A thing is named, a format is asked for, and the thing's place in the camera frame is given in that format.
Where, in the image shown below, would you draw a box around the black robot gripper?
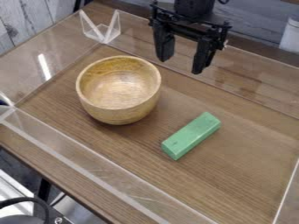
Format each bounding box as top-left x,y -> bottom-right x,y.
150,0 -> 231,74

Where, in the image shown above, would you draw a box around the green rectangular block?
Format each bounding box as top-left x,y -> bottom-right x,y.
162,112 -> 222,160

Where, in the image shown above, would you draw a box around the light brown wooden bowl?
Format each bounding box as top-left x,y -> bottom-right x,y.
76,55 -> 162,125

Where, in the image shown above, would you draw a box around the white cylindrical container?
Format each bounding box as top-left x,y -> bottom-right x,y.
279,14 -> 299,54

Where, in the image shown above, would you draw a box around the clear acrylic tray walls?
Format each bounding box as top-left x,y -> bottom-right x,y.
0,5 -> 299,224

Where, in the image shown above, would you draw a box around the black table leg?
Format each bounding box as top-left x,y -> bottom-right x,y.
37,178 -> 52,201

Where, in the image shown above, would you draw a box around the black metal bracket with screw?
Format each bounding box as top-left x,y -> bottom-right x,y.
32,203 -> 73,224

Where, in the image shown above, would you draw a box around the black cable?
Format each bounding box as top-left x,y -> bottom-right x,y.
0,196 -> 52,224

